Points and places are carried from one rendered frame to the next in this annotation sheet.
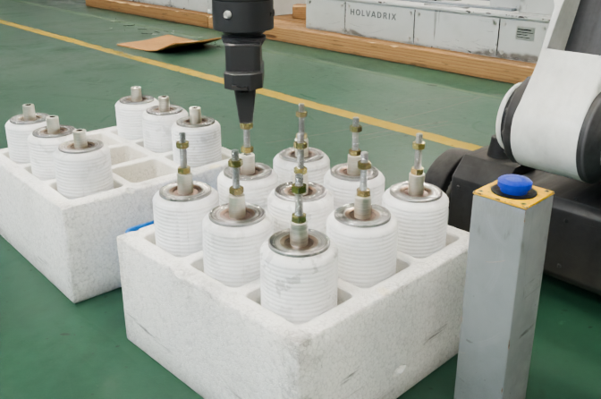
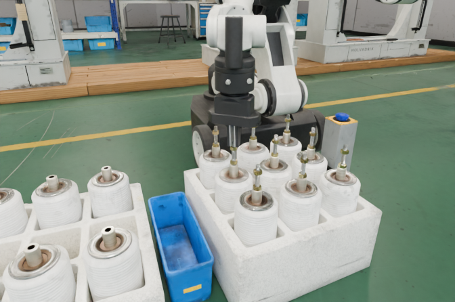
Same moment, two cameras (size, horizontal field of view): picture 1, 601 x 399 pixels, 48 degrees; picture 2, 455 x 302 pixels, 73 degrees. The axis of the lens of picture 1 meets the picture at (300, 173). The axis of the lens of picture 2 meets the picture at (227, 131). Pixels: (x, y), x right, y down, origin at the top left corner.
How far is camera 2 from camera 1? 1.05 m
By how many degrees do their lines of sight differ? 64
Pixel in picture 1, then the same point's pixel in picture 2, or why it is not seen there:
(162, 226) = (269, 227)
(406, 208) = (298, 147)
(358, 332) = not seen: hidden behind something
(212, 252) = (313, 212)
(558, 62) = (279, 71)
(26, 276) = not seen: outside the picture
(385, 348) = not seen: hidden behind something
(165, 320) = (288, 275)
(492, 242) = (346, 140)
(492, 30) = (22, 73)
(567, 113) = (294, 89)
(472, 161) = (222, 127)
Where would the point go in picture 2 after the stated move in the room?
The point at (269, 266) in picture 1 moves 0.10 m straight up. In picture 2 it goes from (353, 192) to (360, 154)
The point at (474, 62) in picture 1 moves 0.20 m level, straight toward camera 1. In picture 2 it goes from (20, 93) to (34, 98)
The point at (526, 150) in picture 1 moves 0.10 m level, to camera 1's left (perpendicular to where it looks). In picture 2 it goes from (282, 109) to (275, 118)
